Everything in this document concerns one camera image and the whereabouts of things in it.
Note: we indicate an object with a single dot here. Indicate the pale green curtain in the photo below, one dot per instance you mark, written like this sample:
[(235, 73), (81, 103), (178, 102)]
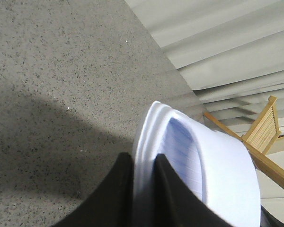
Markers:
[(230, 52)]

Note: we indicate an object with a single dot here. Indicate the light blue slipper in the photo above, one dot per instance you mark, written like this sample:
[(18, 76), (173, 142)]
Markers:
[(216, 167)]

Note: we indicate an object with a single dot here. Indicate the wooden folding rack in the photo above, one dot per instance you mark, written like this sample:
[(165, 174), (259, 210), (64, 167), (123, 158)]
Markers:
[(263, 133)]

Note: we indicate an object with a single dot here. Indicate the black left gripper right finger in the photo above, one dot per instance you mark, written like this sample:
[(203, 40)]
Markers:
[(175, 205)]

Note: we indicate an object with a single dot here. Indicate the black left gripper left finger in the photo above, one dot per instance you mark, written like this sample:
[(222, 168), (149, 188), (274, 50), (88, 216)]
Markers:
[(110, 204)]

